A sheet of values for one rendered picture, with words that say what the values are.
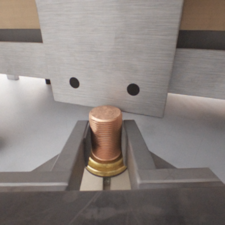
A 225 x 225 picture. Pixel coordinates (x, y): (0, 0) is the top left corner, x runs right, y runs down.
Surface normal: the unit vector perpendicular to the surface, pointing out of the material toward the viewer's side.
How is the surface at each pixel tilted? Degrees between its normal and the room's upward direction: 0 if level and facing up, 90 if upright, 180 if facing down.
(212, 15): 90
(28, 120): 180
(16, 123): 180
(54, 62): 90
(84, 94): 90
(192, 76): 90
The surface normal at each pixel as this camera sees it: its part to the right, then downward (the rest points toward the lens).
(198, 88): -0.32, 0.47
